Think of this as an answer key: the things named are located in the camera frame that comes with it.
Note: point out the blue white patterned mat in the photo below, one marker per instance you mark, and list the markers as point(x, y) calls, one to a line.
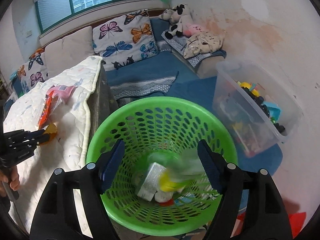
point(145, 86)

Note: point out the spotted white cloth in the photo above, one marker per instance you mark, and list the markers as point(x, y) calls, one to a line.
point(205, 43)

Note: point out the pink packet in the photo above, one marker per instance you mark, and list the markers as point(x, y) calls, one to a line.
point(61, 91)

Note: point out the small butterfly print pillow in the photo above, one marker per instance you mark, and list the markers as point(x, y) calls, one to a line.
point(32, 75)

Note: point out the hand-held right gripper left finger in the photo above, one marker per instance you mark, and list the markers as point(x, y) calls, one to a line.
point(112, 165)

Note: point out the white blue milk carton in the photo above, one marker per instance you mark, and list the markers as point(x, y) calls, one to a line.
point(150, 180)

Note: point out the blue white patterned cloth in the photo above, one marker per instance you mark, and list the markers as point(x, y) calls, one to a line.
point(180, 47)

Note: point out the red plastic object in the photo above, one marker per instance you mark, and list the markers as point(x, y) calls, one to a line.
point(298, 222)

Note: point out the black white cow plush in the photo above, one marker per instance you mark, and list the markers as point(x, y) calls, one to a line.
point(181, 17)

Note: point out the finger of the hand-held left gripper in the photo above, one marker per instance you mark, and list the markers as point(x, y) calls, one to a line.
point(22, 133)
point(30, 143)

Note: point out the clear plastic storage box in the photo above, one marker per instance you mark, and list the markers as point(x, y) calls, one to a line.
point(225, 92)

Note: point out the teal tissue pack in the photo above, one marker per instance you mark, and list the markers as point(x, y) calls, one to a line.
point(13, 75)

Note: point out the grey star print bedsheet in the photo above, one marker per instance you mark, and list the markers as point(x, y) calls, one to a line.
point(101, 100)

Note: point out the person's left hand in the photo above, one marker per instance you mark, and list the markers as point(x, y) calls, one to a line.
point(15, 180)

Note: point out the white quilted blanket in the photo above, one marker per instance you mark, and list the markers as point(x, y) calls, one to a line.
point(72, 120)

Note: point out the orange snack packet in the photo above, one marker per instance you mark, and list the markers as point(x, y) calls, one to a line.
point(47, 107)

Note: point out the pink plush toy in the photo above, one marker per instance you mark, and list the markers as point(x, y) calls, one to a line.
point(193, 29)

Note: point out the large butterfly print pillow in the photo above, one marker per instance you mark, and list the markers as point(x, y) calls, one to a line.
point(125, 37)

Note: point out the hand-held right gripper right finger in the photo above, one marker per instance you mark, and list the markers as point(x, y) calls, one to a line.
point(208, 165)

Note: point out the grey white plush toy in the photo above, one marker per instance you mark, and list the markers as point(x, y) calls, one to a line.
point(166, 14)

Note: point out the green plastic basket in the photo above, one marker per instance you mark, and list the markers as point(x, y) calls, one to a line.
point(160, 110)

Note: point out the pile of colourful toys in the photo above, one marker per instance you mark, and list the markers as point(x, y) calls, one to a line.
point(252, 97)

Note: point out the green yellow label bottle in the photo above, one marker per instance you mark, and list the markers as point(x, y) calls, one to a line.
point(170, 182)

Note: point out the orange plush toy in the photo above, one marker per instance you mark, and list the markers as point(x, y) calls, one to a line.
point(37, 53)

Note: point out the grey pillow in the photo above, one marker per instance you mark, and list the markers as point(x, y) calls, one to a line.
point(70, 52)

